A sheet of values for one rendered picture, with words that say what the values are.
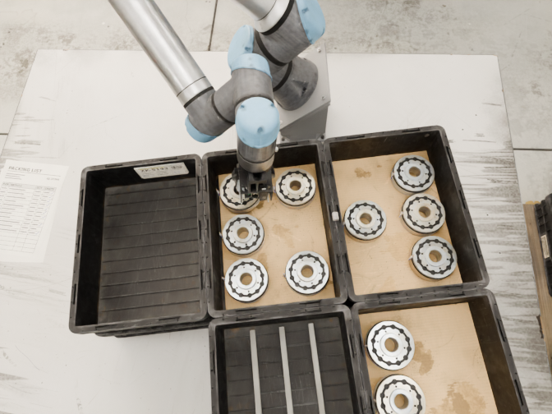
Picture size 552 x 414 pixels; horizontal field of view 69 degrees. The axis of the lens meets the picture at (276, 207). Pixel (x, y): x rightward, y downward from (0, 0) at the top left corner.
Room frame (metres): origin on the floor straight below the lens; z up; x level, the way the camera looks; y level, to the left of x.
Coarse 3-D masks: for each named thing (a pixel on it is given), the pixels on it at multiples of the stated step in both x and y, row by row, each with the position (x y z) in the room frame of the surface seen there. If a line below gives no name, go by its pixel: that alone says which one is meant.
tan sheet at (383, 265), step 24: (336, 168) 0.45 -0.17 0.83; (360, 168) 0.44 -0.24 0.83; (384, 168) 0.43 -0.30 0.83; (360, 192) 0.38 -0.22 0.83; (384, 192) 0.37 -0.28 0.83; (432, 192) 0.35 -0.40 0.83; (384, 240) 0.24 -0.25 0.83; (408, 240) 0.23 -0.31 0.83; (360, 264) 0.19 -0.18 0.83; (384, 264) 0.18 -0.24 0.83; (408, 264) 0.17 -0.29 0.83; (456, 264) 0.16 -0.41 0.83; (360, 288) 0.14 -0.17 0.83; (384, 288) 0.13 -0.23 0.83; (408, 288) 0.12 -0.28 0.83
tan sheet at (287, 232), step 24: (288, 168) 0.48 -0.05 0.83; (312, 168) 0.46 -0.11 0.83; (264, 216) 0.35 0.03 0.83; (288, 216) 0.34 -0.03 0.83; (312, 216) 0.33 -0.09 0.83; (264, 240) 0.29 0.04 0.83; (288, 240) 0.28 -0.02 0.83; (312, 240) 0.27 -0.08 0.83; (264, 264) 0.23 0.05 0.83; (288, 288) 0.16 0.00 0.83
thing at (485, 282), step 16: (416, 128) 0.48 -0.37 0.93; (432, 128) 0.48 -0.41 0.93; (448, 144) 0.43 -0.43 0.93; (448, 160) 0.39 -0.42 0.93; (336, 192) 0.35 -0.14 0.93; (336, 208) 0.31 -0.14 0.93; (464, 208) 0.27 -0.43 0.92; (336, 224) 0.27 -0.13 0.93; (480, 256) 0.15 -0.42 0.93; (480, 272) 0.12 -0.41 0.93; (352, 288) 0.12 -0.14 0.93; (416, 288) 0.10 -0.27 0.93; (432, 288) 0.10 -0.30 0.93; (448, 288) 0.09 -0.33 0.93; (464, 288) 0.09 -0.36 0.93
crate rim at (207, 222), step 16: (288, 144) 0.49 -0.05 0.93; (304, 144) 0.49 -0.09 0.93; (320, 144) 0.48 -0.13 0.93; (320, 160) 0.43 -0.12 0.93; (208, 176) 0.44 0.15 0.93; (208, 192) 0.40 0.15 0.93; (208, 208) 0.36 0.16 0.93; (208, 224) 0.32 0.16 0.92; (208, 240) 0.28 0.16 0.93; (336, 240) 0.23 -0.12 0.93; (208, 256) 0.24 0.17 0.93; (336, 256) 0.20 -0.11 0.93; (208, 272) 0.21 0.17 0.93; (208, 288) 0.17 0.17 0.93; (208, 304) 0.14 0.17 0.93; (288, 304) 0.11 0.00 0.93; (304, 304) 0.11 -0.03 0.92; (320, 304) 0.10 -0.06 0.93; (336, 304) 0.10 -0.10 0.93
